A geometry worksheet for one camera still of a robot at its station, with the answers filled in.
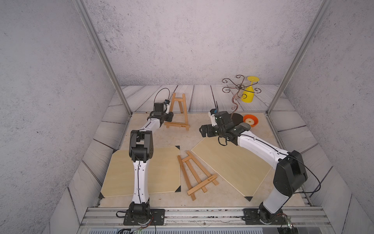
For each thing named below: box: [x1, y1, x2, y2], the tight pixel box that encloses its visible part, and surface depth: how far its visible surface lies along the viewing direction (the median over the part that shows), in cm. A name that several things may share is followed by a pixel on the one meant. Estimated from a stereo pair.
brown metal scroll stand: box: [221, 74, 262, 118], surface depth 97 cm
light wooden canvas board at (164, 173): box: [98, 145, 181, 199], surface depth 88 cm
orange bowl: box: [243, 114, 259, 128], surface depth 113 cm
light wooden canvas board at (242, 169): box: [190, 136, 272, 197], surface depth 91 cm
